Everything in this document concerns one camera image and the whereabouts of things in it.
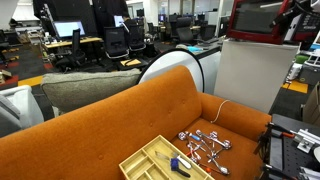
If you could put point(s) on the blue handled utensil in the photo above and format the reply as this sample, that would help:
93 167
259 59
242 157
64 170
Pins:
195 137

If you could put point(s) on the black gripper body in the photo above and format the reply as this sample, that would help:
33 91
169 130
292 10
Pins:
300 7

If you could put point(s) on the wooden office desk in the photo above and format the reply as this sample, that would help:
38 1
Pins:
67 43

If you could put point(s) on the silver long spoon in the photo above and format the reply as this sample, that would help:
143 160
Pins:
222 169

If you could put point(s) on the white aluminium bracket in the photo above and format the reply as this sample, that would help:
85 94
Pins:
306 140

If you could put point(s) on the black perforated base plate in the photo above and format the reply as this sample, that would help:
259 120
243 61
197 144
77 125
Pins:
284 158

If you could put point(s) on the lit computer monitor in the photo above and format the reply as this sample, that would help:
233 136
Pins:
65 29

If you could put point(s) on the white handled knife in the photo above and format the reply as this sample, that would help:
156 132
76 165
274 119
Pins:
183 161

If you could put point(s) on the silver measuring spoon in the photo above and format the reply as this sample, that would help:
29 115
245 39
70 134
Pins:
182 136

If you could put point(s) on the black office chair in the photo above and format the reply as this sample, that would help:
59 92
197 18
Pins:
115 43

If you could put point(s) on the wooden cutlery tray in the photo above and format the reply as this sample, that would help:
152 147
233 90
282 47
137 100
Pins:
152 162

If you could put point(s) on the grey sofa cushion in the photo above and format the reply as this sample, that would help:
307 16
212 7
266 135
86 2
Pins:
71 91

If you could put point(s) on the blue black brush tool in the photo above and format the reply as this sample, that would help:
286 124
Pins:
174 165

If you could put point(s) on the white cabinet under microwave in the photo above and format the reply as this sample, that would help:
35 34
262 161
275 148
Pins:
252 73

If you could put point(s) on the red microwave oven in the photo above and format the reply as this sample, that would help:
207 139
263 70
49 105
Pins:
266 21

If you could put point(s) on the black orange clamp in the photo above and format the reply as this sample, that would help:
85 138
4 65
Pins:
272 130

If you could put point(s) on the orange fabric sofa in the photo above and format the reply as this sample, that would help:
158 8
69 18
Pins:
89 143

